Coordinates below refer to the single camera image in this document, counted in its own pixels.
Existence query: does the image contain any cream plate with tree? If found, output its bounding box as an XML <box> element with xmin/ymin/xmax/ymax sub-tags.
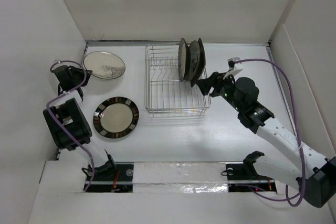
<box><xmin>83</xmin><ymin>51</ymin><xmax>126</xmax><ymax>80</ymax></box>

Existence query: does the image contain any dark floral rectangular plate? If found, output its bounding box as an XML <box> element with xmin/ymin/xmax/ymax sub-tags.
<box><xmin>190</xmin><ymin>38</ymin><xmax>206</xmax><ymax>87</ymax></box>

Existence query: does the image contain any wire dish rack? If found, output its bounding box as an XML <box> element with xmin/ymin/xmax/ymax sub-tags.
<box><xmin>144</xmin><ymin>45</ymin><xmax>211</xmax><ymax>117</ymax></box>

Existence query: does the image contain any cream plate checkered rim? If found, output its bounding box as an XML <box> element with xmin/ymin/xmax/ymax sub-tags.
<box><xmin>93</xmin><ymin>97</ymin><xmax>140</xmax><ymax>139</ymax></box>

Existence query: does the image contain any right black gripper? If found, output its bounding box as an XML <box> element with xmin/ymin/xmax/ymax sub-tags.
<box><xmin>195</xmin><ymin>70</ymin><xmax>244</xmax><ymax>113</ymax></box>

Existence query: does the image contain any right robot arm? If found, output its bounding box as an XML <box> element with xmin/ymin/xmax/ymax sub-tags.
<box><xmin>196</xmin><ymin>72</ymin><xmax>335</xmax><ymax>208</ymax></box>

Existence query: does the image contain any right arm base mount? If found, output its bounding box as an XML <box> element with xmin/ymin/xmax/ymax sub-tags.
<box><xmin>221</xmin><ymin>163</ymin><xmax>277</xmax><ymax>193</ymax></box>

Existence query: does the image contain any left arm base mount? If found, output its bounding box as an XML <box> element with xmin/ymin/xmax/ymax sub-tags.
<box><xmin>82</xmin><ymin>163</ymin><xmax>134</xmax><ymax>193</ymax></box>

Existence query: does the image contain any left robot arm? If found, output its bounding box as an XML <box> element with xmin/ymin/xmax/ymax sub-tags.
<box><xmin>43</xmin><ymin>61</ymin><xmax>118</xmax><ymax>180</ymax></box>

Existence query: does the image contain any metal rimmed round plate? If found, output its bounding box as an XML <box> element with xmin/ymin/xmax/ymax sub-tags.
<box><xmin>178</xmin><ymin>38</ymin><xmax>190</xmax><ymax>82</ymax></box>

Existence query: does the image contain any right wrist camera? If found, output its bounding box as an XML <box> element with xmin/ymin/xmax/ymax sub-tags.
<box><xmin>224</xmin><ymin>57</ymin><xmax>243</xmax><ymax>78</ymax></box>

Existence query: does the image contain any grey deer round plate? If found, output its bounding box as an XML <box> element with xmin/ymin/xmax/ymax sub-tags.
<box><xmin>184</xmin><ymin>40</ymin><xmax>200</xmax><ymax>81</ymax></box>

